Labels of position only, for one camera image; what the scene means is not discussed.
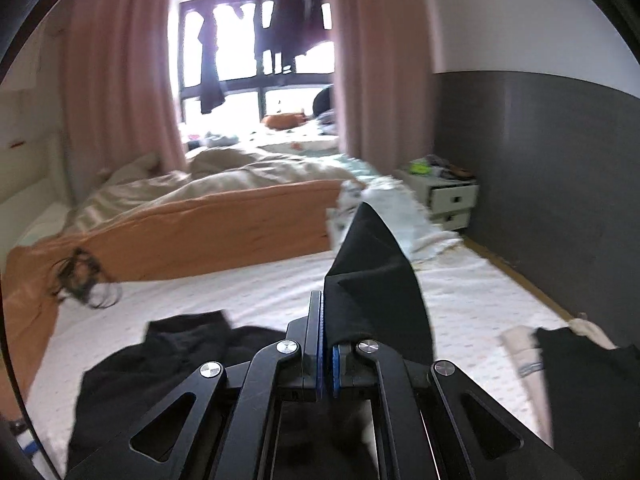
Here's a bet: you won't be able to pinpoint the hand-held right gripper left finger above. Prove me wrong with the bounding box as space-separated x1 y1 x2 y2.
65 291 323 480

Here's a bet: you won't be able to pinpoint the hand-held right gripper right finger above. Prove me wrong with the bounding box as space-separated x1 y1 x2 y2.
330 337 583 480

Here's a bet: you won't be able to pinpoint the black pants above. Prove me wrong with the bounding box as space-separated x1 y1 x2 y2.
65 202 436 480

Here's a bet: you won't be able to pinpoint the row of dark hanging clothes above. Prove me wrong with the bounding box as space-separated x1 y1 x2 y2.
254 0 327 75

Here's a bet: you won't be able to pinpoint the white floral bed sheet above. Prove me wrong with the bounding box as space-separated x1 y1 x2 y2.
22 245 576 480

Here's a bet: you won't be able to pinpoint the orange blanket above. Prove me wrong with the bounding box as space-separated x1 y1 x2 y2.
0 179 351 421

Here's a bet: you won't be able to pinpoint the white frilled blanket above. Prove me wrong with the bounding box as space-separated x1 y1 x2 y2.
325 175 468 261

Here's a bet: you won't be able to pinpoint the beige duvet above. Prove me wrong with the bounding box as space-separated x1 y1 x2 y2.
65 145 351 236

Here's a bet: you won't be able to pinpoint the white nightstand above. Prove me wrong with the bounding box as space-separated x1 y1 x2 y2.
392 166 480 231

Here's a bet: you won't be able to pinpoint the orange cushion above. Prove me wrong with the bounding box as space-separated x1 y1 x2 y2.
261 112 307 131

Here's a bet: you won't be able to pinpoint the dark bundle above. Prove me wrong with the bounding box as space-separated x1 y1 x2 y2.
312 85 337 122

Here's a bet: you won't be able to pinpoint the black garment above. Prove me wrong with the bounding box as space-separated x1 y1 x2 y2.
535 326 640 480

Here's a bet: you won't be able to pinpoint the dark framed window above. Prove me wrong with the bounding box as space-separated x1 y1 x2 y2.
172 0 336 128

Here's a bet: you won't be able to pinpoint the pink curtain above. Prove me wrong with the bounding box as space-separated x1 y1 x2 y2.
60 0 188 181
322 0 443 171

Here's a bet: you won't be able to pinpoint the white wardrobe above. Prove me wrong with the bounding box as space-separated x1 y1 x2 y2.
0 30 68 261

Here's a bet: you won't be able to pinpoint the tangled black cord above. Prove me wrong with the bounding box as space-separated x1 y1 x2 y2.
50 247 123 308

